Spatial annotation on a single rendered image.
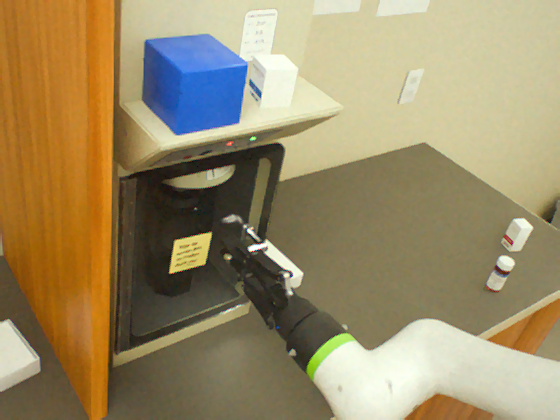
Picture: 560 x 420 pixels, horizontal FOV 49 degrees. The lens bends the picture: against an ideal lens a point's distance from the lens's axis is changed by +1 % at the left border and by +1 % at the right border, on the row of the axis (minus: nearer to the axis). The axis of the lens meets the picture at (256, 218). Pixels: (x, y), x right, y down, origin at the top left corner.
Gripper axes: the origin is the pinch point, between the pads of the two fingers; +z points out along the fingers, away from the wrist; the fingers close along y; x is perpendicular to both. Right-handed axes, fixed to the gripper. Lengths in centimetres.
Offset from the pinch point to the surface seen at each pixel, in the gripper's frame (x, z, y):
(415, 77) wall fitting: -100, 47, -3
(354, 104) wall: -76, 48, -9
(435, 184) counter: -96, 24, -29
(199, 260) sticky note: 5.2, 4.1, -2.7
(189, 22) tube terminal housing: 9.9, 5.4, 41.9
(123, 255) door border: 20.2, 4.2, 4.5
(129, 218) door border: 19.2, 4.3, 11.9
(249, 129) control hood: 6.2, -6.1, 30.8
